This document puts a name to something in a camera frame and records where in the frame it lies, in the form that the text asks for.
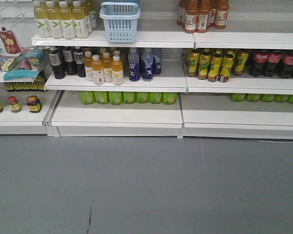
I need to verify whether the light blue plastic basket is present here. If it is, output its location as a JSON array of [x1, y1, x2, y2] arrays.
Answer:
[[100, 0, 141, 43]]

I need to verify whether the red hanging snack pouch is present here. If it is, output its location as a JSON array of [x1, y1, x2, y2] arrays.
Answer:
[[0, 27, 21, 54]]

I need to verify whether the teal snack bag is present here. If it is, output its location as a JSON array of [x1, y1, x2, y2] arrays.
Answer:
[[3, 49, 45, 81]]

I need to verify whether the green soda bottle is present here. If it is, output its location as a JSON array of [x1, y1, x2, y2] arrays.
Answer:
[[162, 92, 178, 105], [136, 92, 149, 103], [123, 92, 136, 104], [149, 92, 163, 104], [80, 91, 95, 105], [108, 91, 123, 105], [94, 91, 109, 104]]

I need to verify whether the orange vitamin drink bottle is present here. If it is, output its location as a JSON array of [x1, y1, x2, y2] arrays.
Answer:
[[102, 52, 113, 82], [84, 51, 93, 81], [92, 55, 104, 85], [112, 55, 124, 85]]

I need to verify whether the pale yellow drink bottle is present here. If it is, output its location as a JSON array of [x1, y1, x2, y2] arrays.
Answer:
[[59, 1, 76, 39], [46, 1, 63, 39], [33, 0, 51, 38], [72, 0, 88, 39]]

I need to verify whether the orange juice bottle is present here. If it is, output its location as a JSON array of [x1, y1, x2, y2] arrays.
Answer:
[[184, 0, 198, 34], [214, 0, 230, 29], [196, 0, 210, 33]]

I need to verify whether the dark tea bottle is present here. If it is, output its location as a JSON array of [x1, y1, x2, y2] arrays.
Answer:
[[63, 47, 77, 75], [49, 46, 65, 79], [73, 46, 86, 78]]

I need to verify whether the yellow lemon tea bottle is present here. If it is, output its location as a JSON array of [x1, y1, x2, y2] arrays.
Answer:
[[233, 49, 249, 76], [197, 48, 211, 80], [187, 49, 200, 77], [208, 49, 223, 82], [219, 49, 234, 82]]

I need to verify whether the sauce jar red lid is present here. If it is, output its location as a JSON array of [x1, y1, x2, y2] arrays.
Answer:
[[7, 96, 21, 113]]

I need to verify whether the blue sports drink bottle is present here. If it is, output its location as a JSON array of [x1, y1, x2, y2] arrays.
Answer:
[[142, 48, 154, 81], [128, 48, 140, 81], [152, 48, 162, 76]]

